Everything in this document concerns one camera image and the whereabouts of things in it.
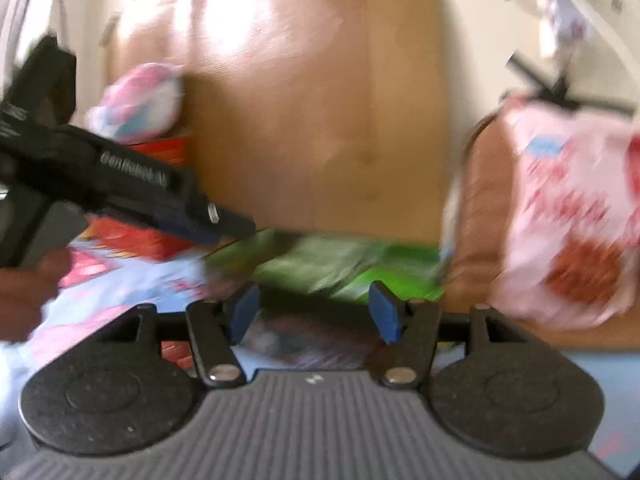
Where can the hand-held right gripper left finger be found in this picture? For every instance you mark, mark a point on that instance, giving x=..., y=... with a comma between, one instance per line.
x=245, y=310

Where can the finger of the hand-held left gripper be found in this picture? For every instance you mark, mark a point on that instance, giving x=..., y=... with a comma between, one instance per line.
x=210, y=222

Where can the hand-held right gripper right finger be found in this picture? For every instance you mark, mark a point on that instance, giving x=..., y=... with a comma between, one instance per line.
x=387, y=310

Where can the bright green snack packet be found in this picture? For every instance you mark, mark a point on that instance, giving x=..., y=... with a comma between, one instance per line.
x=340, y=265

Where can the person's left hand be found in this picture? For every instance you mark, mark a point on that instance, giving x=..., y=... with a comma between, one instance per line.
x=25, y=300

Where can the red gift bag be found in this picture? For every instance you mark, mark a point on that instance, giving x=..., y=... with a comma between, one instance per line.
x=135, y=240

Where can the cartoon pig printed bedsheet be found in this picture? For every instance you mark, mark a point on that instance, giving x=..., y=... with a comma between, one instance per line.
x=150, y=285

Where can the pink and blue plush toy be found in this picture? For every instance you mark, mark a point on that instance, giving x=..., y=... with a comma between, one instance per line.
x=135, y=105

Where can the brown seat cushion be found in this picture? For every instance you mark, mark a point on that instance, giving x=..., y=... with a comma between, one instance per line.
x=480, y=210

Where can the dark wooden panel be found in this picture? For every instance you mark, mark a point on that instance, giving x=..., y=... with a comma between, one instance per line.
x=150, y=30

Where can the large pink snack bag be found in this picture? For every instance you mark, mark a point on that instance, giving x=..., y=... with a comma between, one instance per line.
x=565, y=210

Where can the white window frame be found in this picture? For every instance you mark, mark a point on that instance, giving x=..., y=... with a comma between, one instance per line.
x=590, y=5

